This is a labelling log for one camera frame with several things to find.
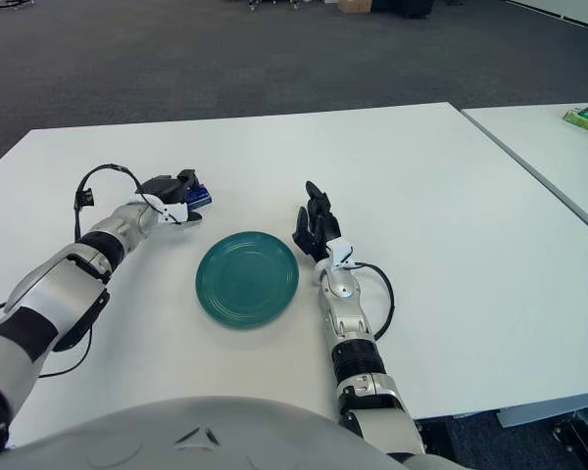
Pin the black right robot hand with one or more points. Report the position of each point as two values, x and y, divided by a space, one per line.
318 225

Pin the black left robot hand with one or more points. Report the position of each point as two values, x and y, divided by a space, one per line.
161 188

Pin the black bin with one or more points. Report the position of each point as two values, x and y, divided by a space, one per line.
414 9

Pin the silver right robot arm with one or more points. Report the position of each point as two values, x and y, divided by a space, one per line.
348 318

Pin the black metal stand base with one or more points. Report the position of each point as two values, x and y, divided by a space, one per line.
580 440

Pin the blue gum pack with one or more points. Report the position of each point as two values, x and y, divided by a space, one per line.
201 197

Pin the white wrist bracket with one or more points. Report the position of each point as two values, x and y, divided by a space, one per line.
174 211
340 252

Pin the grey table frame beam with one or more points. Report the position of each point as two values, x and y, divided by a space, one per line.
549 413

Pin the grey robot torso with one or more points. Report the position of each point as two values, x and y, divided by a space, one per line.
127 440

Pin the brown cardboard box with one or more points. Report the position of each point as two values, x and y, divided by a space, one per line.
355 6

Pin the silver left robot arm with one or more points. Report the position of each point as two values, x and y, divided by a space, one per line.
54 289

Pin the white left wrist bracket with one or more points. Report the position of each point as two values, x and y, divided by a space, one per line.
174 211

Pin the wheeled rack base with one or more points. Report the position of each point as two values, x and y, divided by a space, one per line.
274 4

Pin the green round plate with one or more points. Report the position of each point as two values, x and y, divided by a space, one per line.
247 281

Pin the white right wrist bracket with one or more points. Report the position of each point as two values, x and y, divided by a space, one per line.
340 252

